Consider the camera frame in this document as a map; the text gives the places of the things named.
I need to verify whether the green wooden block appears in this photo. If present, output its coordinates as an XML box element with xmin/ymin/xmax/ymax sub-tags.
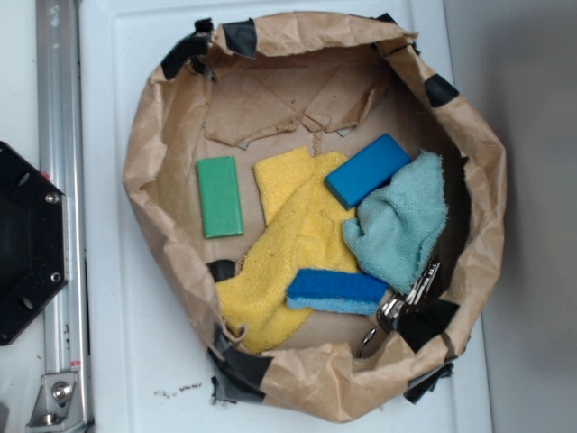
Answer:
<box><xmin>197</xmin><ymin>156</ymin><xmax>244</xmax><ymax>238</ymax></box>

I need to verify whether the aluminium extrusion rail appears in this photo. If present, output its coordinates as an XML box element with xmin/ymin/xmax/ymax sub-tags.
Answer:
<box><xmin>35</xmin><ymin>1</ymin><xmax>94</xmax><ymax>432</ymax></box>

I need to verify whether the brown paper bag bin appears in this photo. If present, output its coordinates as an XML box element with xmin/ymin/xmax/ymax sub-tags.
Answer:
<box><xmin>124</xmin><ymin>12</ymin><xmax>507</xmax><ymax>422</ymax></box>

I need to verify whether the blue wooden block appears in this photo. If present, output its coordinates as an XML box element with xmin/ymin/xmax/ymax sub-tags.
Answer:
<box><xmin>324</xmin><ymin>134</ymin><xmax>411</xmax><ymax>209</ymax></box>

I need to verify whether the yellow microfiber cloth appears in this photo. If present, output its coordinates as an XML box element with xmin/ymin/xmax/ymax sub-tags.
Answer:
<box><xmin>216</xmin><ymin>147</ymin><xmax>358</xmax><ymax>354</ymax></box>

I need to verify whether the silver key bunch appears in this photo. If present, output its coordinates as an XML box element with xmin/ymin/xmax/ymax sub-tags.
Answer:
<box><xmin>357</xmin><ymin>255</ymin><xmax>442</xmax><ymax>358</ymax></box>

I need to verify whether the white tray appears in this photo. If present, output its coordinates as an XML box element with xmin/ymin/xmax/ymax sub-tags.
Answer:
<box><xmin>79</xmin><ymin>1</ymin><xmax>492</xmax><ymax>432</ymax></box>

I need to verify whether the blue sponge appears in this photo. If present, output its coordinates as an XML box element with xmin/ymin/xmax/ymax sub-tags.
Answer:
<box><xmin>286</xmin><ymin>269</ymin><xmax>388</xmax><ymax>316</ymax></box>

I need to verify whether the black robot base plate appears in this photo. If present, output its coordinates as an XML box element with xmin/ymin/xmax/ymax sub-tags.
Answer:
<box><xmin>0</xmin><ymin>142</ymin><xmax>67</xmax><ymax>346</ymax></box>

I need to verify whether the metal corner bracket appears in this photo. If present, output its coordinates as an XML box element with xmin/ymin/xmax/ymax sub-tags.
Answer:
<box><xmin>26</xmin><ymin>372</ymin><xmax>83</xmax><ymax>432</ymax></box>

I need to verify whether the light teal cloth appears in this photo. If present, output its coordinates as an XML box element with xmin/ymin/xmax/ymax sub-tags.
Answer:
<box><xmin>343</xmin><ymin>152</ymin><xmax>448</xmax><ymax>294</ymax></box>

